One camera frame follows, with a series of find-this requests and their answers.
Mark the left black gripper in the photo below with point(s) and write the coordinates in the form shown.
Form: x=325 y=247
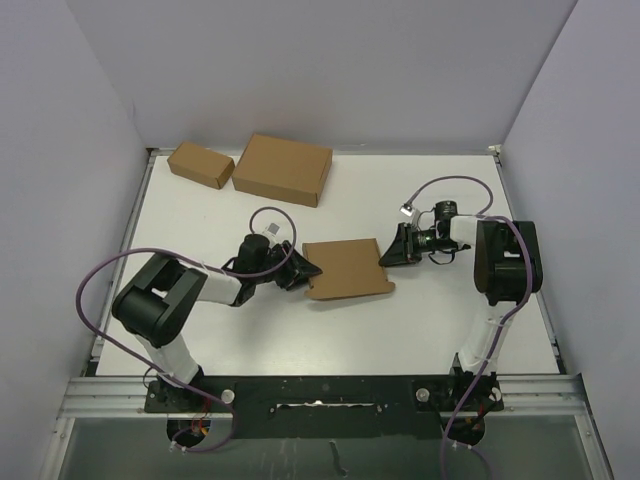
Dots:
x=294 y=265

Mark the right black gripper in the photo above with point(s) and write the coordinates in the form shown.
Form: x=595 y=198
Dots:
x=402 y=251

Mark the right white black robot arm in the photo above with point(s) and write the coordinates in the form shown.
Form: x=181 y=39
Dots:
x=507 y=270

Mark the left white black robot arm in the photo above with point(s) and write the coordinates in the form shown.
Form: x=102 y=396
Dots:
x=157 y=302

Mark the large closed cardboard box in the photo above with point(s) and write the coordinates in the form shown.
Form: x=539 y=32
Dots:
x=283 y=170

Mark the small closed cardboard box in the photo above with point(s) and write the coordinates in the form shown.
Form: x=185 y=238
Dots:
x=201 y=165

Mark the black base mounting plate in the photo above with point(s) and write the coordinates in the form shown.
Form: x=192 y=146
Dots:
x=332 y=407

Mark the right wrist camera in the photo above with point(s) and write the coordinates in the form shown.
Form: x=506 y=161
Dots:
x=408 y=209

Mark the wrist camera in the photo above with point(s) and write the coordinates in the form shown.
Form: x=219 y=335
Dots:
x=408 y=209
x=271 y=230

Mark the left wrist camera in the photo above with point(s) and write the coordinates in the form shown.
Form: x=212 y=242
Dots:
x=271 y=230

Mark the aluminium frame rail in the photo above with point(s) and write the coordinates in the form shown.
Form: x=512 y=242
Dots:
x=103 y=397

